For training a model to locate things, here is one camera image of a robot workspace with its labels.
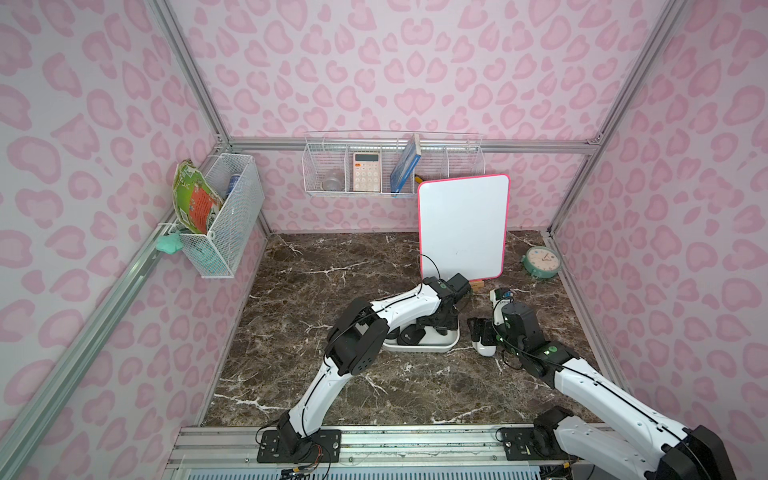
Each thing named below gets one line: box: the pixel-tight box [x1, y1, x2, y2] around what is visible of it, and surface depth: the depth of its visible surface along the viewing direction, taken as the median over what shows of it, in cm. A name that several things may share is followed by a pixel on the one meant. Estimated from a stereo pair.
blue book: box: [390, 133, 421, 194], surface depth 90 cm
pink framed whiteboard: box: [418, 174, 511, 283], surface depth 92 cm
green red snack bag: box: [173, 159, 223, 233], surface depth 74 cm
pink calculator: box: [353, 152, 380, 192], surface depth 97 cm
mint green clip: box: [155, 233, 184, 254], surface depth 64 cm
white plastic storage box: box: [382, 318, 461, 352], surface depth 92 cm
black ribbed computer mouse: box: [397, 324, 426, 345], surface depth 90 cm
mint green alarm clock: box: [521, 246, 562, 279], surface depth 109 cm
